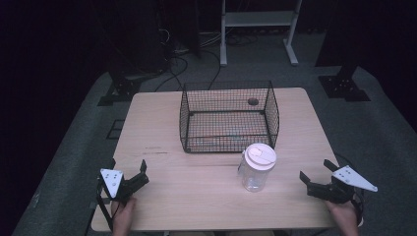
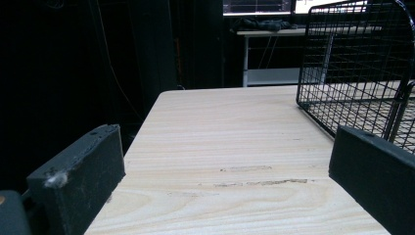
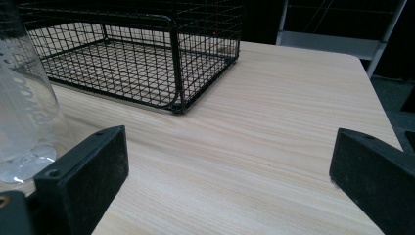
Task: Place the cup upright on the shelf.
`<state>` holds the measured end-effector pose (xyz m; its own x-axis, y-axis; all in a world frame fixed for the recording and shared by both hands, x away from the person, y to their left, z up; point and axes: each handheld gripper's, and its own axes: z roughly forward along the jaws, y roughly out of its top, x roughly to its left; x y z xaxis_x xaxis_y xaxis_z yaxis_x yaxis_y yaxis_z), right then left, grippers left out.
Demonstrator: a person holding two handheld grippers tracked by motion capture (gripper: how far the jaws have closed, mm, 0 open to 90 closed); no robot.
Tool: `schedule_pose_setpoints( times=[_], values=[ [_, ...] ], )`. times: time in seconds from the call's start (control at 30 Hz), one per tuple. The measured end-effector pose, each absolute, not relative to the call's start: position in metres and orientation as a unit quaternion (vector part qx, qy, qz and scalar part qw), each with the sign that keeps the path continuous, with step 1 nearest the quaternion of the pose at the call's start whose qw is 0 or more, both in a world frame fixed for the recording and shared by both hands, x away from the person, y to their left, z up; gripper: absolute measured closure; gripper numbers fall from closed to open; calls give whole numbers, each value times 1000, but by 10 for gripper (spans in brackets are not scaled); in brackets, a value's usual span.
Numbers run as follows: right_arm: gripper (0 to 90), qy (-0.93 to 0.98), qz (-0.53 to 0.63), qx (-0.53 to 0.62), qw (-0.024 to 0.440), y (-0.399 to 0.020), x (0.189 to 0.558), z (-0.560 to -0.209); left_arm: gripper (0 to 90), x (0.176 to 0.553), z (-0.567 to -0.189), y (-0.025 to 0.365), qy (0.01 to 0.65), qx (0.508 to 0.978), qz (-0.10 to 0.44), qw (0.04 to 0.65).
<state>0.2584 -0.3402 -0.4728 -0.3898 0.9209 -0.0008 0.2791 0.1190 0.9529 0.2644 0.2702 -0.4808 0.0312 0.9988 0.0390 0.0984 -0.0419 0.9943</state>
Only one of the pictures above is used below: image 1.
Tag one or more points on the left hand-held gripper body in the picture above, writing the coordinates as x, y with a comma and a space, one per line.
113, 183

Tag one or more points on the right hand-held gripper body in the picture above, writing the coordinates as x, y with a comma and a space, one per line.
341, 187

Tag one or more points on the clear plastic cup white lid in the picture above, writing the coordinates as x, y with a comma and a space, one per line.
257, 165

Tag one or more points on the person's right hand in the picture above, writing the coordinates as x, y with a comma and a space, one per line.
343, 216

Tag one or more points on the person's left hand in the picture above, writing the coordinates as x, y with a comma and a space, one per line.
124, 216

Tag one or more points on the black metal stand base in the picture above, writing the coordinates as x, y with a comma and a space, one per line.
344, 86
123, 90

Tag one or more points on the small dark round object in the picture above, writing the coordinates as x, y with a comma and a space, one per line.
253, 101

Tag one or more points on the white metal stand frame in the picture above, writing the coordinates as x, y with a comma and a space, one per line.
259, 19

